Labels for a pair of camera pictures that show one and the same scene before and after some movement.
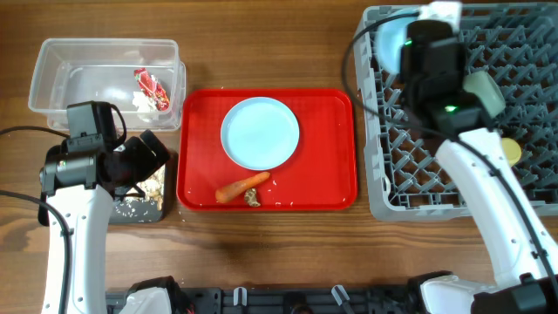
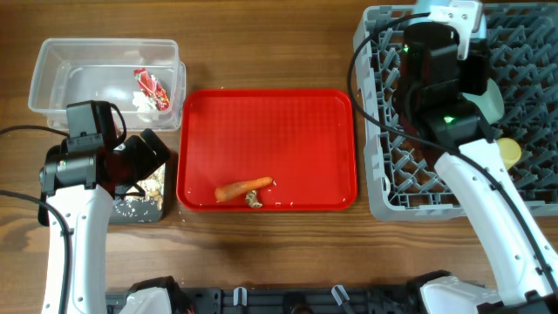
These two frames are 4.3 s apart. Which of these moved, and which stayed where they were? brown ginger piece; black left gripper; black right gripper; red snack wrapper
Moved: black right gripper
Stayed: black left gripper; red snack wrapper; brown ginger piece
